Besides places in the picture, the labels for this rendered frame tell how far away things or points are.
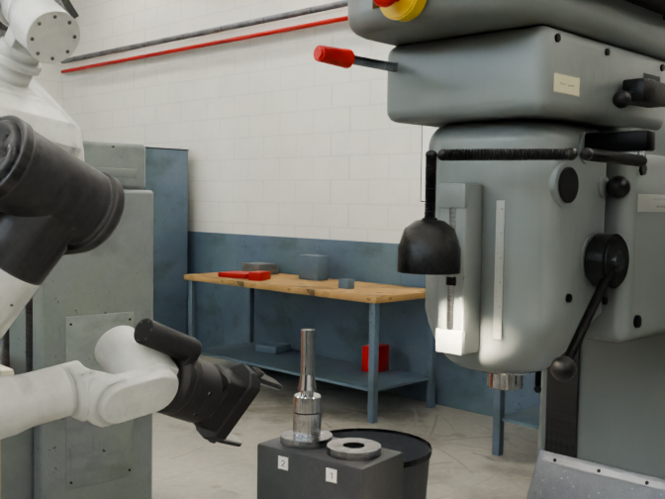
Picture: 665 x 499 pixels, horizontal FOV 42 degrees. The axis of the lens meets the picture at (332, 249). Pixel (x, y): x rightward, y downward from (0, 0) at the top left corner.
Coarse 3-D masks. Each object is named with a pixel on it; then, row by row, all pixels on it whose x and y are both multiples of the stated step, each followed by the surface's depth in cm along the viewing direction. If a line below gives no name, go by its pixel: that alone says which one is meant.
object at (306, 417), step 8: (296, 408) 145; (304, 408) 144; (312, 408) 144; (320, 408) 146; (296, 416) 145; (304, 416) 144; (312, 416) 144; (320, 416) 146; (296, 424) 145; (304, 424) 144; (312, 424) 144; (320, 424) 146; (296, 432) 145; (304, 432) 144; (312, 432) 145; (320, 432) 146
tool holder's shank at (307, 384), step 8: (304, 336) 145; (312, 336) 145; (304, 344) 145; (312, 344) 145; (304, 352) 145; (312, 352) 145; (304, 360) 145; (312, 360) 145; (304, 368) 145; (312, 368) 145; (304, 376) 145; (312, 376) 145; (304, 384) 145; (312, 384) 145; (304, 392) 145; (312, 392) 146
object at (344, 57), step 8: (320, 48) 101; (328, 48) 102; (336, 48) 103; (320, 56) 101; (328, 56) 102; (336, 56) 102; (344, 56) 103; (352, 56) 104; (360, 56) 106; (336, 64) 103; (344, 64) 104; (360, 64) 106; (368, 64) 107; (376, 64) 108; (384, 64) 109; (392, 64) 110
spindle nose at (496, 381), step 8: (488, 376) 115; (496, 376) 114; (504, 376) 113; (512, 376) 113; (520, 376) 114; (488, 384) 115; (496, 384) 114; (504, 384) 113; (512, 384) 113; (520, 384) 114
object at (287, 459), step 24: (288, 432) 148; (264, 456) 145; (288, 456) 142; (312, 456) 139; (336, 456) 137; (360, 456) 136; (384, 456) 139; (264, 480) 145; (288, 480) 142; (312, 480) 139; (336, 480) 136; (360, 480) 133; (384, 480) 138
